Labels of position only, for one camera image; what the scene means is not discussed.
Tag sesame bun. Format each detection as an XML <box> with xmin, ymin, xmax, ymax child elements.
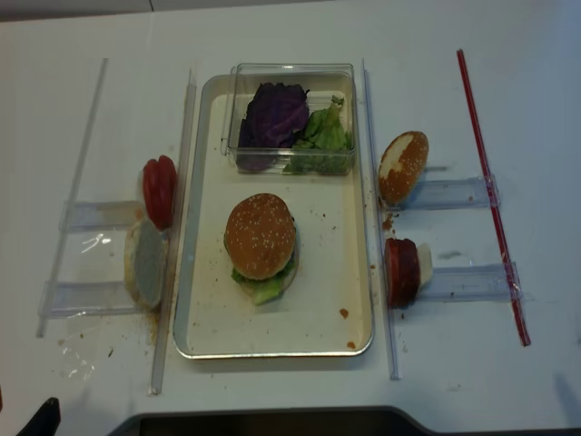
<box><xmin>378</xmin><ymin>131</ymin><xmax>429</xmax><ymax>204</ymax></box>
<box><xmin>224</xmin><ymin>193</ymin><xmax>296</xmax><ymax>281</ymax></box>

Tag green lettuce in box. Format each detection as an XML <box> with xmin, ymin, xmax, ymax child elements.
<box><xmin>282</xmin><ymin>95</ymin><xmax>352</xmax><ymax>175</ymax></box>

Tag clear plastic lettuce box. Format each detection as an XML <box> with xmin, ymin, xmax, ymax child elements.
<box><xmin>222</xmin><ymin>63</ymin><xmax>356</xmax><ymax>175</ymax></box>

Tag sliced meat patties stack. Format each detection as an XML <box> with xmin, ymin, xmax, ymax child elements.
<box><xmin>384</xmin><ymin>238</ymin><xmax>420</xmax><ymax>308</ymax></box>

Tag tomato slices stack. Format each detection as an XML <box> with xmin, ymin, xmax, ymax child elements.
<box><xmin>142</xmin><ymin>154</ymin><xmax>177</xmax><ymax>231</ymax></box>

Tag white bottom bun slices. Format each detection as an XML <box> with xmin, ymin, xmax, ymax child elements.
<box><xmin>123</xmin><ymin>218</ymin><xmax>168</xmax><ymax>310</ymax></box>

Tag assembled burger stack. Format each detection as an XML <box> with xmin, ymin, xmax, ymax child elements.
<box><xmin>223</xmin><ymin>193</ymin><xmax>300</xmax><ymax>306</ymax></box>

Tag metal baking tray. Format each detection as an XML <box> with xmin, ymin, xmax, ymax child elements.
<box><xmin>173</xmin><ymin>75</ymin><xmax>373</xmax><ymax>361</ymax></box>

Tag purple cabbage in box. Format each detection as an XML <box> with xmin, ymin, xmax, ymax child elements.
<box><xmin>238</xmin><ymin>83</ymin><xmax>310</xmax><ymax>151</ymax></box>

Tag clear long guide left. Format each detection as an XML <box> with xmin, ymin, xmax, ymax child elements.
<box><xmin>148</xmin><ymin>68</ymin><xmax>196</xmax><ymax>396</ymax></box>

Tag clear long guide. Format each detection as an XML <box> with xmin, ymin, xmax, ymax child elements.
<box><xmin>148</xmin><ymin>68</ymin><xmax>196</xmax><ymax>396</ymax></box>
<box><xmin>361</xmin><ymin>59</ymin><xmax>402</xmax><ymax>381</ymax></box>

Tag clear long guide right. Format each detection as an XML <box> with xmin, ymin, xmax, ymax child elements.
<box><xmin>361</xmin><ymin>59</ymin><xmax>402</xmax><ymax>381</ymax></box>

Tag red strip on table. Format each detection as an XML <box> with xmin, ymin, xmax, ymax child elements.
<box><xmin>456</xmin><ymin>49</ymin><xmax>531</xmax><ymax>347</ymax></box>

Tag dark monitor edge bottom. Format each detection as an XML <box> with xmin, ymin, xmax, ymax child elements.
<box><xmin>111</xmin><ymin>408</ymin><xmax>435</xmax><ymax>435</ymax></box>

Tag clear thin strip far left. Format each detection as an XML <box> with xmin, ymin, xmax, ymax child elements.
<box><xmin>35</xmin><ymin>58</ymin><xmax>109</xmax><ymax>338</ymax></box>

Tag black object bottom left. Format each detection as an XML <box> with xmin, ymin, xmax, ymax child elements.
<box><xmin>17</xmin><ymin>397</ymin><xmax>61</xmax><ymax>436</ymax></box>

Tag clear rail upper right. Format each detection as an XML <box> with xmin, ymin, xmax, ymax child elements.
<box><xmin>389</xmin><ymin>176</ymin><xmax>500</xmax><ymax>211</ymax></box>

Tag clear rail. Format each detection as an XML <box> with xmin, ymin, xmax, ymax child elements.
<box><xmin>59</xmin><ymin>201</ymin><xmax>145</xmax><ymax>233</ymax></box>
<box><xmin>416</xmin><ymin>263</ymin><xmax>522</xmax><ymax>302</ymax></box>
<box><xmin>38</xmin><ymin>282</ymin><xmax>142</xmax><ymax>319</ymax></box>
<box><xmin>389</xmin><ymin>176</ymin><xmax>500</xmax><ymax>211</ymax></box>

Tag clear rail upper left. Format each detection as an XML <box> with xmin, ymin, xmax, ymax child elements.
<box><xmin>59</xmin><ymin>201</ymin><xmax>145</xmax><ymax>233</ymax></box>

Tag clear rail lower right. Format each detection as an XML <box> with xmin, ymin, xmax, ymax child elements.
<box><xmin>416</xmin><ymin>263</ymin><xmax>522</xmax><ymax>302</ymax></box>

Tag clear rail lower left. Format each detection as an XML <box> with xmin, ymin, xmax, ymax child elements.
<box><xmin>38</xmin><ymin>282</ymin><xmax>142</xmax><ymax>319</ymax></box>

